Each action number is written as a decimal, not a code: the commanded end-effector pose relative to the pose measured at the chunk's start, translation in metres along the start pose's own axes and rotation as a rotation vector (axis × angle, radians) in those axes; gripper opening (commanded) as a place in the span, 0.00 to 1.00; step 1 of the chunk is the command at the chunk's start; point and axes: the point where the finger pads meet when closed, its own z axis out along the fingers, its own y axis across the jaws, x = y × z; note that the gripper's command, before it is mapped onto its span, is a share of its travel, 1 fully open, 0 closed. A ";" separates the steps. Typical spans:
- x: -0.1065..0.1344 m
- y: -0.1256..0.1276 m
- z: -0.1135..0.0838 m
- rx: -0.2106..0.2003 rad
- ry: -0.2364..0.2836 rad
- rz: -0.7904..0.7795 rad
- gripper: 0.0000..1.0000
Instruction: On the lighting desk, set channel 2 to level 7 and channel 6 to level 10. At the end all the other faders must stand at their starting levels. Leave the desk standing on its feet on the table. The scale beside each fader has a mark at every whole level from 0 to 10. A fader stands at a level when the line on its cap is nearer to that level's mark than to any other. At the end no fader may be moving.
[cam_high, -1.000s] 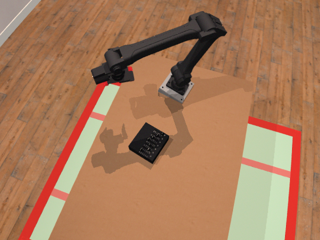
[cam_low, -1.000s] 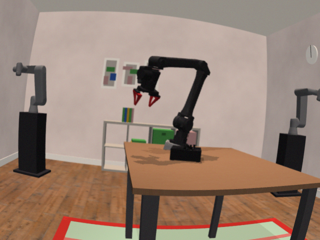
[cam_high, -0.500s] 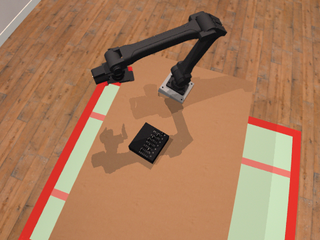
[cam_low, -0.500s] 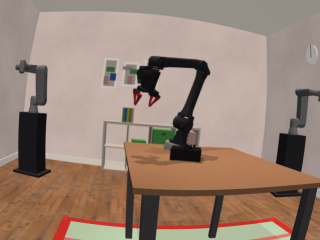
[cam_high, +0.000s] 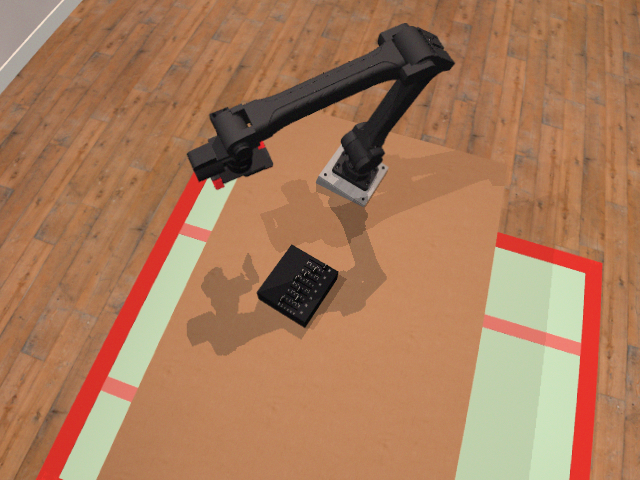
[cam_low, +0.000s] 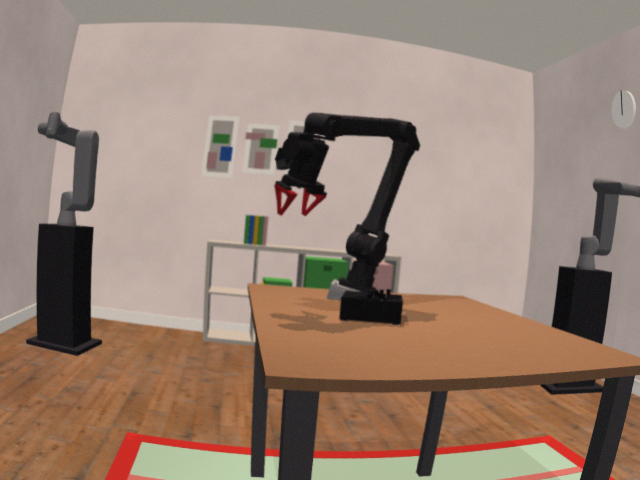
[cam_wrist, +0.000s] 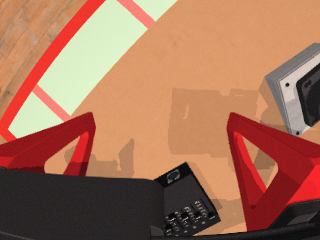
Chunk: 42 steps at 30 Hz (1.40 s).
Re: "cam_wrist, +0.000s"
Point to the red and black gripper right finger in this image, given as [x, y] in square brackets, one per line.
[297, 179]

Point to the black lighting desk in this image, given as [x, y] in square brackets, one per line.
[185, 197]

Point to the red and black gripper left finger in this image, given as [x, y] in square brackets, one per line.
[29, 153]

